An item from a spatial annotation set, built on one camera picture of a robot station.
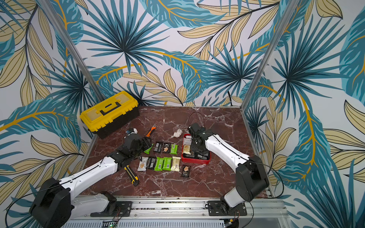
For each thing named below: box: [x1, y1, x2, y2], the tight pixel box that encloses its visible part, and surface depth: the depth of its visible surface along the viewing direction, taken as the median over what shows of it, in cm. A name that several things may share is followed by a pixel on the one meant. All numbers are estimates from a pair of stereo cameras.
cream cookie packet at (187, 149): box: [182, 144, 192, 155], surface depth 94 cm
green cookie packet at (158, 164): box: [153, 156, 165, 172], surface depth 90 cm
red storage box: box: [181, 133, 212, 165], surface depth 92 cm
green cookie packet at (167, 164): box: [162, 156, 173, 171], surface depth 90 cm
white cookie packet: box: [182, 135, 193, 146], surface depth 99 cm
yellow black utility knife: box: [124, 164, 140, 187], surface depth 85 cm
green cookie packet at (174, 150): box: [169, 143, 179, 155], surface depth 97 cm
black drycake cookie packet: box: [163, 142, 172, 153], surface depth 97 cm
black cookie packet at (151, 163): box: [146, 157, 157, 171], surface depth 90 cm
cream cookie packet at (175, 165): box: [171, 156, 182, 172], surface depth 90 cm
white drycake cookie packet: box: [137, 156, 149, 172], surface depth 89 cm
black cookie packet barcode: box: [153, 141, 162, 153], surface depth 97 cm
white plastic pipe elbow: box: [173, 129, 183, 138], surface depth 102 cm
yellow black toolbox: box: [80, 91, 140, 139], surface depth 96 cm
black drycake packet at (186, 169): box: [181, 164, 192, 178], surface depth 87 cm
